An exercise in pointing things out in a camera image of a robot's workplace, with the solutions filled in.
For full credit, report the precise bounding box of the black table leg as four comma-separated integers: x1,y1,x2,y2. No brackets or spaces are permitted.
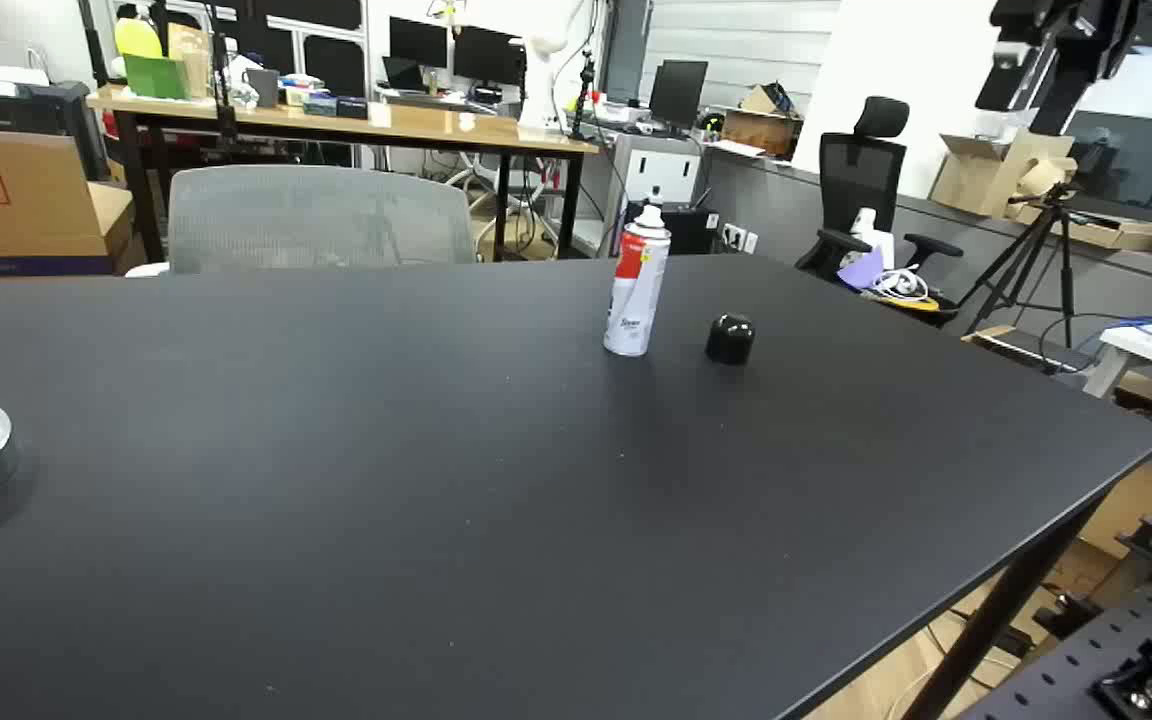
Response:
899,496,1113,720

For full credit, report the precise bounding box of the black round lid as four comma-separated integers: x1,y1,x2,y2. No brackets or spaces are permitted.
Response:
705,313,761,367

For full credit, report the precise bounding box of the small white plastic bottle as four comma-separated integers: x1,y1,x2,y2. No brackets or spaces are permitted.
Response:
847,205,899,270

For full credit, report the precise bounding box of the white drawer cabinet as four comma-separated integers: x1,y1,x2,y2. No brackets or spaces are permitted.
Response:
620,134,708,215

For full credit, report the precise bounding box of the long wooden desk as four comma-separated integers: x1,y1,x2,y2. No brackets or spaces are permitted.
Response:
90,88,604,263

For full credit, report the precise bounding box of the open cardboard box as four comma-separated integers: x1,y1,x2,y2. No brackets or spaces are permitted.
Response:
928,126,1082,225

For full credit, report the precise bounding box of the grey mesh office chair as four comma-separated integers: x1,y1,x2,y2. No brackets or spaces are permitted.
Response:
164,165,479,276

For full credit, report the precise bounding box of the black computer monitor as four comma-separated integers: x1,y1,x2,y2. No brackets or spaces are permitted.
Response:
452,24,528,91
650,56,714,134
384,13,452,71

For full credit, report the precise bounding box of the black perforated breadboard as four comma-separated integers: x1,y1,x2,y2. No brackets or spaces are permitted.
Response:
960,516,1152,720

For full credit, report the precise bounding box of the black office chair with headrest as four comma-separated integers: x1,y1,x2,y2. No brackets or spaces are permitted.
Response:
792,91,969,290

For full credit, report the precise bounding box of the black camera tripod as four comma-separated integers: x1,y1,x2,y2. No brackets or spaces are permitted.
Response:
955,178,1084,353

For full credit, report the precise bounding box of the small cardboard box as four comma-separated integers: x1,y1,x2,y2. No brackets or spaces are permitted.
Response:
717,79,807,159

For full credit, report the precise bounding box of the large cardboard box red print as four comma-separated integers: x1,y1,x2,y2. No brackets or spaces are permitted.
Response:
0,125,135,263

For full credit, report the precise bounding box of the white spray bottle red label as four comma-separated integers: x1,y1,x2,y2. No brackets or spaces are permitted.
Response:
600,199,678,361

